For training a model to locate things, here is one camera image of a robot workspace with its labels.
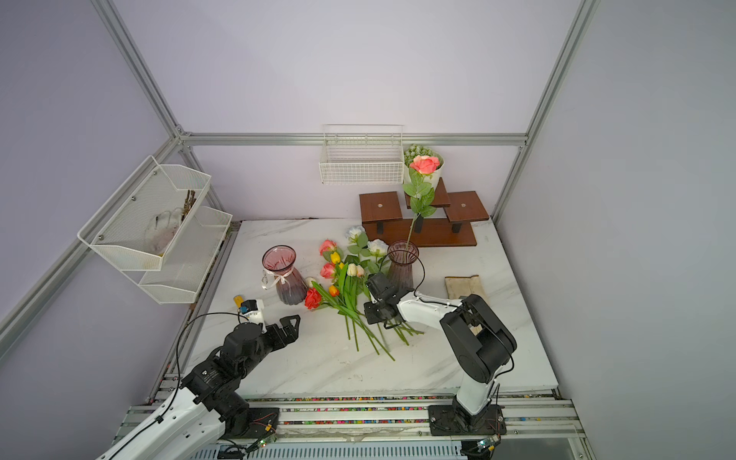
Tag white mesh two-tier shelf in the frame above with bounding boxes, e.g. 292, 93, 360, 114
78, 156, 232, 305

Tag aluminium frame post right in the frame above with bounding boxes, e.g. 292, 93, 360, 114
492, 0, 599, 225

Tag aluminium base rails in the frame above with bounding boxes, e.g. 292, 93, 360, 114
111, 373, 596, 460

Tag beige glove with red trim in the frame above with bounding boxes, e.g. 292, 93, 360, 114
445, 275, 488, 301

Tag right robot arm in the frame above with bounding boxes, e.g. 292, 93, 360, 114
364, 274, 518, 420

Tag orange tulip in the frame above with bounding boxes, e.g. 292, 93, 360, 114
328, 286, 394, 360

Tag aluminium frame post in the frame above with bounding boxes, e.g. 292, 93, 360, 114
91, 0, 183, 139
492, 0, 599, 225

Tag aluminium frame back rail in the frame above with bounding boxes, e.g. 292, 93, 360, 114
179, 132, 528, 147

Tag potted green plant white pot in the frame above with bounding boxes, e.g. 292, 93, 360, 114
404, 145, 445, 189

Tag wide purple glass vase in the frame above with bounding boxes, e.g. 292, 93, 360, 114
262, 245, 308, 305

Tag red rose flower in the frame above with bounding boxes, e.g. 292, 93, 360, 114
304, 287, 323, 311

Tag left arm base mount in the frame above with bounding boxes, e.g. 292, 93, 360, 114
223, 406, 280, 440

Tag brown wooden tiered stand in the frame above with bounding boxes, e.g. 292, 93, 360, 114
360, 181, 491, 247

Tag pink rose flower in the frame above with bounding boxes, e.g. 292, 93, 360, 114
319, 240, 337, 256
402, 172, 436, 243
320, 263, 337, 280

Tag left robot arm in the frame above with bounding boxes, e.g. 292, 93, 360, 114
100, 315, 301, 459

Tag items in mesh shelf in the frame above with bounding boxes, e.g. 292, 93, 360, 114
144, 190, 197, 256

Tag white rose near stand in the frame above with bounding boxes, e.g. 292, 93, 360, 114
346, 225, 366, 245

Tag aluminium frame post left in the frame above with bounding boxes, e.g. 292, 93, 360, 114
91, 0, 183, 139

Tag white rose lower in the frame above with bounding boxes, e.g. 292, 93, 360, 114
366, 240, 388, 259

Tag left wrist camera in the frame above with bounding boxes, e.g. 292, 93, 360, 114
238, 299, 265, 325

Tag white wire wall basket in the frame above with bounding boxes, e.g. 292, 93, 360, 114
319, 124, 404, 185

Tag tall purple ribbed glass vase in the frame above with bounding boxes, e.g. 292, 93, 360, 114
387, 241, 420, 289

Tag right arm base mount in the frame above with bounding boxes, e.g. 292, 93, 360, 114
427, 402, 507, 436

